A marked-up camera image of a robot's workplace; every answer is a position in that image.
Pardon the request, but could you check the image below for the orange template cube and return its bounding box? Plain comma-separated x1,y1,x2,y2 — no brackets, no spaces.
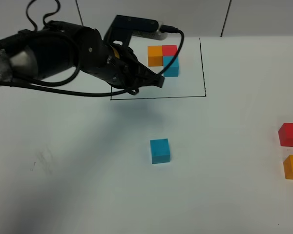
147,45,163,67

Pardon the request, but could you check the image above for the black left camera cable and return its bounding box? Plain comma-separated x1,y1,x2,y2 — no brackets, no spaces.
0,0,185,98

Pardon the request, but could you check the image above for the red template cube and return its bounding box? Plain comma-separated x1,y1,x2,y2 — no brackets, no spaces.
162,45,177,57

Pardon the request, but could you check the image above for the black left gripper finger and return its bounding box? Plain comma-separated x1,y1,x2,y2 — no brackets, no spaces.
134,60,165,88

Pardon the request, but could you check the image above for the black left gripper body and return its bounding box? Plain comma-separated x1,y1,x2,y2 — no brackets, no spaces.
97,42,143,89

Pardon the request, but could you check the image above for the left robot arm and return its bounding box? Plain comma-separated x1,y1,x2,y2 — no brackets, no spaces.
0,15,165,89

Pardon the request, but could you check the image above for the blue template cube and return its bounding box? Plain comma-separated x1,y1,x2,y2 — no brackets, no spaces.
163,56,179,77

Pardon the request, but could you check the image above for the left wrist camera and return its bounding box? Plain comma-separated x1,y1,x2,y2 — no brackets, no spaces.
104,15,167,47

